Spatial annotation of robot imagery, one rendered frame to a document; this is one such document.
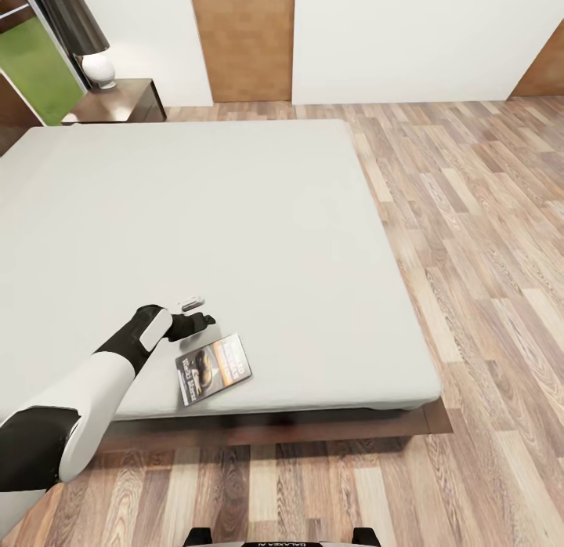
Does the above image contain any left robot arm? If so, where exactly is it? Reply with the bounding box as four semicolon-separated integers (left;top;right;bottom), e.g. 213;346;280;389
0;295;215;541

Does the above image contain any hardback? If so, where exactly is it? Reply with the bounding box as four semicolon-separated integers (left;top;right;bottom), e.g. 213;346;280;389
175;332;251;405

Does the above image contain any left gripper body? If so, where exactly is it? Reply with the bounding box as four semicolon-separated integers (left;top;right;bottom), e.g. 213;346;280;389
168;313;206;342

